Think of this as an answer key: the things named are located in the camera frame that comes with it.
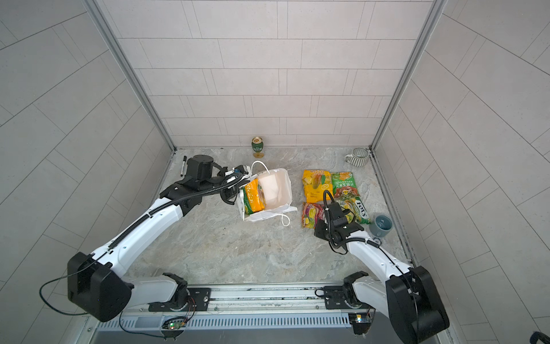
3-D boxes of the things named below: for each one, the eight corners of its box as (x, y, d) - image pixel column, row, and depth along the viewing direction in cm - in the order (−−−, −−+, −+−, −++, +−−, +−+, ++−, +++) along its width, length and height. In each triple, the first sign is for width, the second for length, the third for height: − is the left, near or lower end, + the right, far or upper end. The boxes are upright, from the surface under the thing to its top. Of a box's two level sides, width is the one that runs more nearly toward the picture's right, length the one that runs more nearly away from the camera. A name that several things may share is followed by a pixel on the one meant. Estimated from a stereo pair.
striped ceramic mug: (345, 169, 109) (349, 160, 104) (342, 155, 115) (345, 146, 110) (367, 169, 109) (371, 160, 104) (363, 155, 115) (366, 146, 110)
